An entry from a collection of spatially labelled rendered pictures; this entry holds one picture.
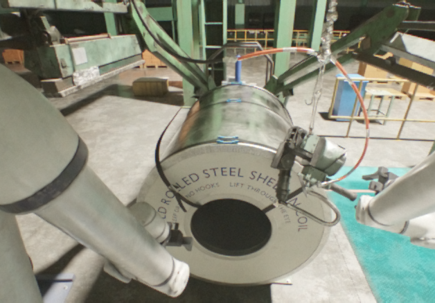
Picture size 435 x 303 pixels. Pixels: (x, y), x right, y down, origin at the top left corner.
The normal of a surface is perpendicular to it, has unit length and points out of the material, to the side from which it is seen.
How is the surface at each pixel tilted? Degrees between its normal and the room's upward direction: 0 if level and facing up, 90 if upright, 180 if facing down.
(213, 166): 90
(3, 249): 92
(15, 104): 61
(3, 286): 90
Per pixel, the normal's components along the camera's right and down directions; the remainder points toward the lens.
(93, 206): 0.90, 0.22
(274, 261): -0.11, 0.48
